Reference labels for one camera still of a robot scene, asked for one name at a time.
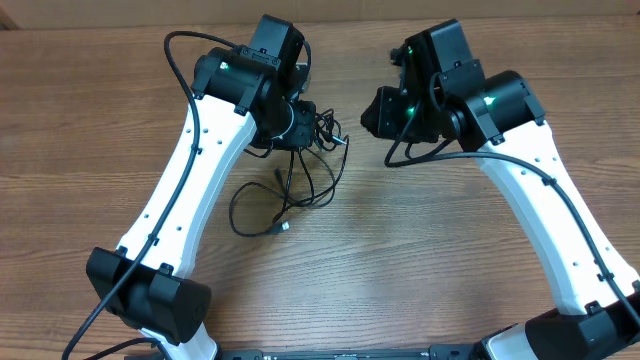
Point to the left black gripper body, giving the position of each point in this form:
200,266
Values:
300,130

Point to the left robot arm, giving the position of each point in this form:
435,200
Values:
241,96

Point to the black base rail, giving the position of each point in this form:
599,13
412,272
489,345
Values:
345,354

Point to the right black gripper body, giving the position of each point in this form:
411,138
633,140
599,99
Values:
378,115

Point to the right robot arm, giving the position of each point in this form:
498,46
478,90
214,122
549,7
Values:
444,97

